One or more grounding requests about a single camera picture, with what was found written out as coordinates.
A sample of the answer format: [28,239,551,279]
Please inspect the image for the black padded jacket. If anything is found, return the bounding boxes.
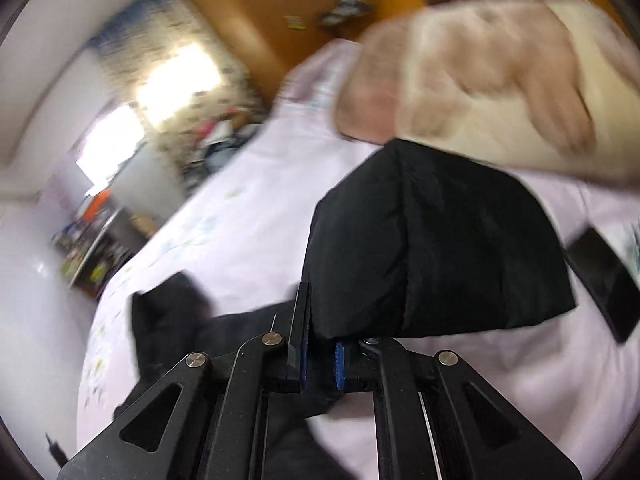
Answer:
[114,139,576,480]

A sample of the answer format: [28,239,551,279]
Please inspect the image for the teddy bear pillow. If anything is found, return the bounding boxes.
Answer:
[334,0,640,186]

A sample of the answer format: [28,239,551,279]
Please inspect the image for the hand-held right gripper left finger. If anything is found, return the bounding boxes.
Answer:
[56,282,313,480]

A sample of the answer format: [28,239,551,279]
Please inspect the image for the heart print curtain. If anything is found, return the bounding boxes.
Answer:
[92,0,266,191]

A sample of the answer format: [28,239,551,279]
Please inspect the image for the pink floral bed sheet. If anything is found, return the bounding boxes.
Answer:
[75,40,640,480]

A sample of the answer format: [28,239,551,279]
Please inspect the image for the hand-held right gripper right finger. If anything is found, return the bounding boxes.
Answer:
[332,335,583,480]

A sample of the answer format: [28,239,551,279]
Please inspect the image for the wooden wardrobe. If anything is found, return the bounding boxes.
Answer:
[170,0,426,106]

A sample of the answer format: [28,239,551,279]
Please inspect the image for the pile of clothes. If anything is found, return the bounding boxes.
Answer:
[165,110,266,186]

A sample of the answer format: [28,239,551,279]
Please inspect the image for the white refrigerator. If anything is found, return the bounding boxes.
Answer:
[112,142,186,221]

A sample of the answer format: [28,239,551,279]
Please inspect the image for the black smartphone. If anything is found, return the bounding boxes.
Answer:
[565,227,640,345]

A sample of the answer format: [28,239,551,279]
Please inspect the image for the cluttered wooden shelf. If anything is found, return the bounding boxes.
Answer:
[52,187,166,301]

